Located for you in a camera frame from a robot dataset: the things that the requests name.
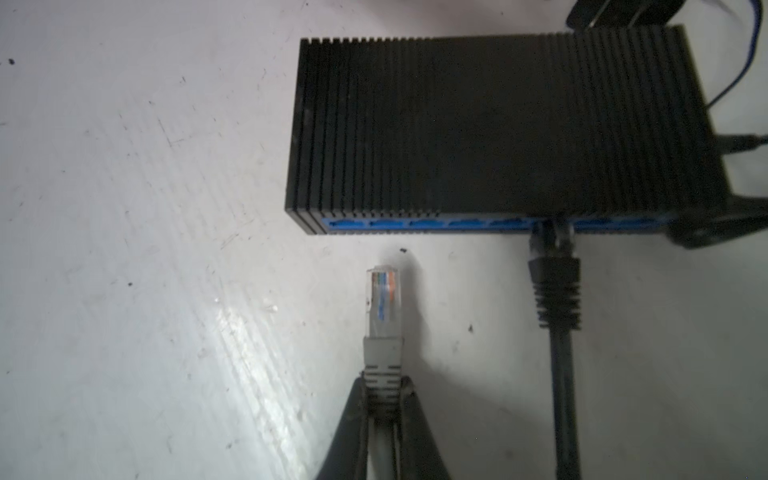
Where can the black power adapter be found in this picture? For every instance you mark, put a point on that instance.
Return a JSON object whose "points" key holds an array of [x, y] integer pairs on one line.
{"points": [[740, 143]]}

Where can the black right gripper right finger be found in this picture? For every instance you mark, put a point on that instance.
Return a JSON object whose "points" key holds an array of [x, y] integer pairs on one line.
{"points": [[420, 457]]}

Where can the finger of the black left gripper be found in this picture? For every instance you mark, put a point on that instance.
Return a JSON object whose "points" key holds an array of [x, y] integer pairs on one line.
{"points": [[741, 217]]}

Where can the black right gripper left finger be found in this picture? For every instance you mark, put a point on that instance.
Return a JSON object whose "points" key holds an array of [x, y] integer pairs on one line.
{"points": [[347, 456]]}

